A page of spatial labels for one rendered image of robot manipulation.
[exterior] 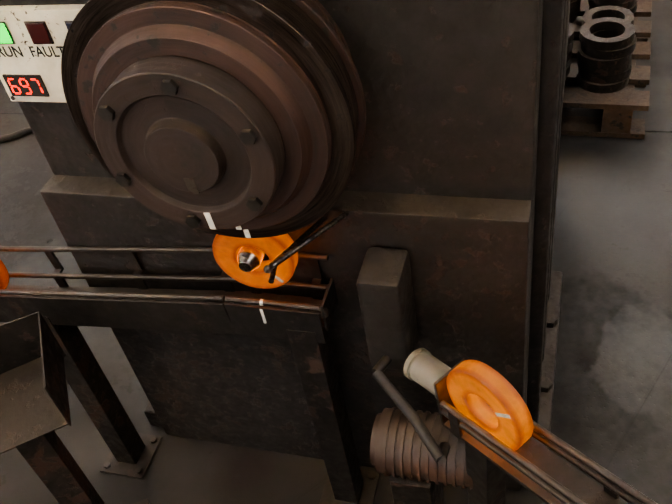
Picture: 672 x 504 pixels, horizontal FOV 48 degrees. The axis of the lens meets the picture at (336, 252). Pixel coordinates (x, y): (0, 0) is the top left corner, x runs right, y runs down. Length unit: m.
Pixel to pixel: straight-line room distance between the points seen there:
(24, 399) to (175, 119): 0.74
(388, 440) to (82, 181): 0.79
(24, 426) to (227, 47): 0.86
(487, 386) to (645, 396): 1.04
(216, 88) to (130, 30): 0.16
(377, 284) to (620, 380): 1.04
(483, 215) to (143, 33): 0.61
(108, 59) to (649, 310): 1.71
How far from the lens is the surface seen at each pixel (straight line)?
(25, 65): 1.50
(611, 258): 2.51
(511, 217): 1.30
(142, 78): 1.08
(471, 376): 1.20
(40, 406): 1.60
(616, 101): 2.94
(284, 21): 1.05
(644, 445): 2.09
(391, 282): 1.31
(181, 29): 1.09
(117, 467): 2.21
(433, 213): 1.32
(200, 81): 1.04
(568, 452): 1.23
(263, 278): 1.41
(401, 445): 1.43
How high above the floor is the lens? 1.73
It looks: 42 degrees down
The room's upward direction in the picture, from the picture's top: 11 degrees counter-clockwise
